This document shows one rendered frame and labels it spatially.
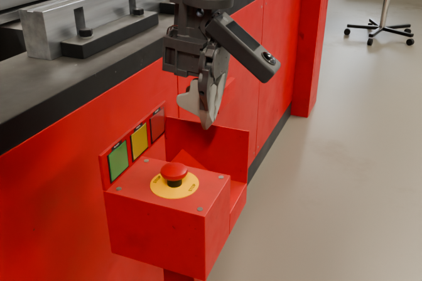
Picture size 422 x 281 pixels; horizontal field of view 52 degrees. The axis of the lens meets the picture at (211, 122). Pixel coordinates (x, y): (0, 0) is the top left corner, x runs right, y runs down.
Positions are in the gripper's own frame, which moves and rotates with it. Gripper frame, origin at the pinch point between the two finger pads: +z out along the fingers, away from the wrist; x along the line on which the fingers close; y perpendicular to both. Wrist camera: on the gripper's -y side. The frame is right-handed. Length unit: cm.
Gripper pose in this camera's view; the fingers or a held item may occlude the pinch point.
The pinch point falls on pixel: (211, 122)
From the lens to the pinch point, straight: 69.5
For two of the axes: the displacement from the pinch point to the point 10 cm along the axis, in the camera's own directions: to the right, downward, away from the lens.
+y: -9.3, -2.5, 2.9
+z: -0.8, 8.7, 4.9
